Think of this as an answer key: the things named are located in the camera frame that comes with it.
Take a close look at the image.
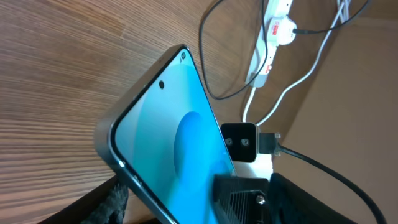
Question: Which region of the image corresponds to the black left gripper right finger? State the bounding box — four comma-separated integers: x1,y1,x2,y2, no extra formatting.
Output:
267,173,354,224

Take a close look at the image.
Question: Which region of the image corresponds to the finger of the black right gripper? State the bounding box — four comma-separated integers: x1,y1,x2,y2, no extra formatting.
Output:
213,175,271,224

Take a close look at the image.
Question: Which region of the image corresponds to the white charger plug adapter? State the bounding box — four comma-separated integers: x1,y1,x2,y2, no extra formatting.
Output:
267,16,297,46

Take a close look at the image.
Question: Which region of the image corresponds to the blue screen smartphone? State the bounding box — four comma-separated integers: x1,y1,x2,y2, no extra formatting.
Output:
94,44,235,223

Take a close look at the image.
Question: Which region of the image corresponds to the white power strip cable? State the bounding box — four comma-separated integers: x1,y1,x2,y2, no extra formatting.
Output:
241,0,352,127

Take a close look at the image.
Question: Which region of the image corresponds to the black charger cable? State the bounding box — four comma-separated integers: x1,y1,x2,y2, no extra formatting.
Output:
198,0,373,101

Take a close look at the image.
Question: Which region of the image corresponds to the white power strip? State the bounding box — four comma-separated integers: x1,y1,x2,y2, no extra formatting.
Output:
245,0,293,88

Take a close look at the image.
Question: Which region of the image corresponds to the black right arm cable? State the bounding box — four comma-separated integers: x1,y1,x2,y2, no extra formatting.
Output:
276,143,388,224

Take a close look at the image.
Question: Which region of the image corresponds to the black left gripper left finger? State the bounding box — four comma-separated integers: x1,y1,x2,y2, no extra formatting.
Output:
40,175,129,224

